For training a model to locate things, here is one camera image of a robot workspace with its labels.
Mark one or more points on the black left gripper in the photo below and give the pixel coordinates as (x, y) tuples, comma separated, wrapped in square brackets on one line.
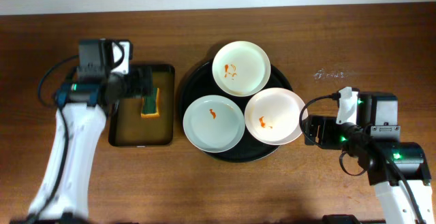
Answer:
[(144, 82)]

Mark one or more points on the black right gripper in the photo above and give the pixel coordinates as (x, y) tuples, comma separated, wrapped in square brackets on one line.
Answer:
[(315, 131)]

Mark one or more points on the orange green scrub sponge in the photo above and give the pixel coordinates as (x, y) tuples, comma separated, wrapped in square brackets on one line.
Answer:
[(150, 105)]

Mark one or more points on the pink plate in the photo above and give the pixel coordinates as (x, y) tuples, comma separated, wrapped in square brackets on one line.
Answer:
[(272, 116)]

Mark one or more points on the light grey plate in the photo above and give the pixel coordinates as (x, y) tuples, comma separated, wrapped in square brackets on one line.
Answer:
[(214, 124)]

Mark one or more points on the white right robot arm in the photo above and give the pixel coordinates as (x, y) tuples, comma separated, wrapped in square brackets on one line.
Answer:
[(398, 171)]

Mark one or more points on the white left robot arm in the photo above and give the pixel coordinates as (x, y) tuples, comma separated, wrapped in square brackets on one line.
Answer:
[(82, 111)]

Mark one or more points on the black rectangular tray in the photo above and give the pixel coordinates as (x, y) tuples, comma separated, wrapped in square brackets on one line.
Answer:
[(128, 128)]

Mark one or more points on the cream white plate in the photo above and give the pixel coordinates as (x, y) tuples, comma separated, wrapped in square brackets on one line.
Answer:
[(241, 68)]

